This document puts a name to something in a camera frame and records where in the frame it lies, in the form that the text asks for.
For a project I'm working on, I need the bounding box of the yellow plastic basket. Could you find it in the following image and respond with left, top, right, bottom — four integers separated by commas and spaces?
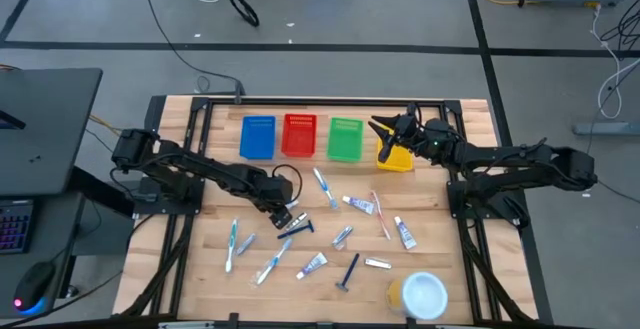
375, 124, 415, 173

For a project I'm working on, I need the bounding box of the black side panel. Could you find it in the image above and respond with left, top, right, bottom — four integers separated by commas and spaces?
143, 94, 168, 144

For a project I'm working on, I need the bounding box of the black cable tangle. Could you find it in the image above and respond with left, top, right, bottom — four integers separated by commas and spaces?
598, 0, 640, 53

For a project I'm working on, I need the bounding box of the backlit black keyboard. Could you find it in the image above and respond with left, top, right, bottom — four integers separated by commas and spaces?
0, 197, 35, 256

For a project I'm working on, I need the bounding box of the long black floor cable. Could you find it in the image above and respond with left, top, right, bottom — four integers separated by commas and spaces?
138, 0, 246, 105

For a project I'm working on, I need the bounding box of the green plastic basket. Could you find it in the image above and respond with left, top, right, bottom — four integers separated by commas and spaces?
326, 116, 365, 163

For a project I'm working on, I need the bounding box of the blue white toothbrush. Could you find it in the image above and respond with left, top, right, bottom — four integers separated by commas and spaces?
312, 166, 340, 210

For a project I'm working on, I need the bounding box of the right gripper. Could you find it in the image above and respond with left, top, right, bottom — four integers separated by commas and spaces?
367, 102, 427, 165

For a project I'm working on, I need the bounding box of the black raised desk panel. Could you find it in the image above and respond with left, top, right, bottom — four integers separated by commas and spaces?
0, 67, 104, 198

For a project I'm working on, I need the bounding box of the white floor cable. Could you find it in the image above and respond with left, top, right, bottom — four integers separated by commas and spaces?
589, 3, 640, 121

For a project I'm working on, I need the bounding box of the coiled black cable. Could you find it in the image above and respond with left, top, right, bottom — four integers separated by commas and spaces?
228, 0, 261, 28

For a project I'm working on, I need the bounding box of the red plastic basket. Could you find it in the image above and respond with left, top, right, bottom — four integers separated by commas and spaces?
280, 112, 319, 159

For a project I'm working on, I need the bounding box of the dark blue disposable razor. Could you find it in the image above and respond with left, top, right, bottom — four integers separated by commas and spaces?
277, 219, 316, 241
335, 252, 361, 293

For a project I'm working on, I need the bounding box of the grey metal bar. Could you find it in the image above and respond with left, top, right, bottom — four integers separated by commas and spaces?
157, 320, 217, 329

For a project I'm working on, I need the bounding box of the jar with white lid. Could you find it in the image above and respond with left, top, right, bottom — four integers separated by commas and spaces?
385, 270, 450, 321

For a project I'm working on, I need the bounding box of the blue plastic basket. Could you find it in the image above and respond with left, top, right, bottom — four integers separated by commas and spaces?
238, 114, 278, 161

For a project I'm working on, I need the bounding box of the teal toothbrush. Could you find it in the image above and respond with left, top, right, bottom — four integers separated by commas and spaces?
224, 217, 240, 274

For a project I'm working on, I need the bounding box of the dark grey desk surface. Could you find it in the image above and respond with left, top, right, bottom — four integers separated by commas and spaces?
0, 191, 86, 320

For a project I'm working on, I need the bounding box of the black computer mouse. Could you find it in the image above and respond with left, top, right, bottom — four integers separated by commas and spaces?
12, 261, 57, 317

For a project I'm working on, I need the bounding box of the red toothbrush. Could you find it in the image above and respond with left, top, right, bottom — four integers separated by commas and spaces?
370, 190, 393, 242

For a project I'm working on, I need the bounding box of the thin yellow cable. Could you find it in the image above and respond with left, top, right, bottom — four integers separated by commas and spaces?
88, 113, 124, 138

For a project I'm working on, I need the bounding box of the black metal table frame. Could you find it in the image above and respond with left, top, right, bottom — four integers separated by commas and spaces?
119, 96, 554, 329

